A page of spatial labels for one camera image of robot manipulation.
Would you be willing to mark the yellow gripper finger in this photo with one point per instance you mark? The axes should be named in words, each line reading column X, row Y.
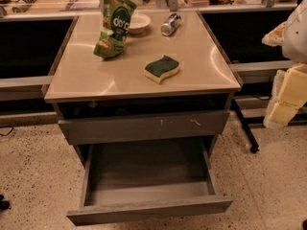
column 289, row 94
column 275, row 37

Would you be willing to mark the green and yellow sponge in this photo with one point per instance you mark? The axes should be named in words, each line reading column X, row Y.
column 161, row 69

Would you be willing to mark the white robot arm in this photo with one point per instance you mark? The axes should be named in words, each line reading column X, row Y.
column 294, row 46

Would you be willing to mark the open middle drawer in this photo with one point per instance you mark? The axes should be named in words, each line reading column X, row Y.
column 156, row 179

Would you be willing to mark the grey drawer cabinet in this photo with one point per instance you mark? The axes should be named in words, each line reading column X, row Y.
column 87, row 86

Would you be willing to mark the top grey drawer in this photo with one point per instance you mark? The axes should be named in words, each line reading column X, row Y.
column 143, row 127

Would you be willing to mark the silver blue soda can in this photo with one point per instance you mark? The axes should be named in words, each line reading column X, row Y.
column 171, row 24

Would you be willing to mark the green snack bag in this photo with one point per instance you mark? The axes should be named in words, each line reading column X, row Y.
column 116, row 23

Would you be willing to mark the black object on floor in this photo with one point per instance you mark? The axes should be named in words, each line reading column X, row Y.
column 4, row 204

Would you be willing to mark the black table leg frame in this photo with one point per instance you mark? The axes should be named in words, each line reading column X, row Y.
column 246, row 122

